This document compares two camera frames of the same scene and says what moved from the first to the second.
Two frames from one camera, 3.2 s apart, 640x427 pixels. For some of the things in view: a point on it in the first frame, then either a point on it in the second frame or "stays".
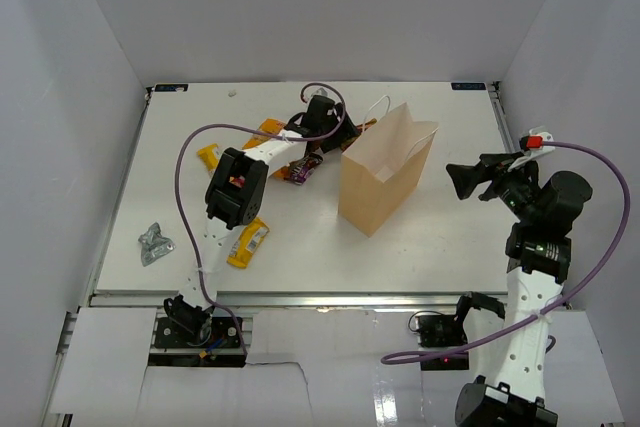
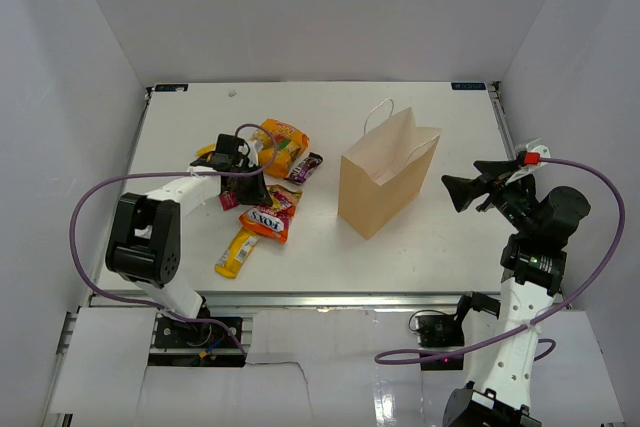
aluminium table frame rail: (292, 300) stays
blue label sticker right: (468, 86) stays
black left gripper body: (343, 134) to (244, 168)
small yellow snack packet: (209, 156) stays
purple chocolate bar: (301, 169) stays
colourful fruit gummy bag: (364, 126) to (272, 222)
